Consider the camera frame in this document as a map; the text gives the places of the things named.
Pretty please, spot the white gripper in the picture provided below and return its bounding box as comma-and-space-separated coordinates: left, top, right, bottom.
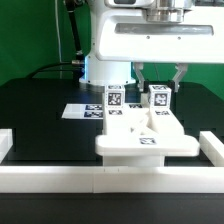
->
96, 6, 224, 93

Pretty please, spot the white chair back part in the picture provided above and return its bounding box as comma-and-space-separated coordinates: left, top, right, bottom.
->
95, 105, 200, 157

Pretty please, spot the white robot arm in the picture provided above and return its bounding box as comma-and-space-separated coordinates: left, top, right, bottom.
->
84, 0, 224, 88

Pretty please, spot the white paper tag sheet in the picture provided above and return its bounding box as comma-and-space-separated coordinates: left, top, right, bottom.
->
62, 104, 103, 119

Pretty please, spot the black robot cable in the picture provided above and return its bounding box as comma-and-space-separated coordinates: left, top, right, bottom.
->
25, 0, 86, 79

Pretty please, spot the white thin cable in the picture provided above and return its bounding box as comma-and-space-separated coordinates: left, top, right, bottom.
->
54, 0, 64, 80

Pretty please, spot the white left fence wall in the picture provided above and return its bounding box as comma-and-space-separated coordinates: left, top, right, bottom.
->
0, 129, 13, 163

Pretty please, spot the white front fence wall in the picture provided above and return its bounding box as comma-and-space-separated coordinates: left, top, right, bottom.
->
0, 166, 224, 193

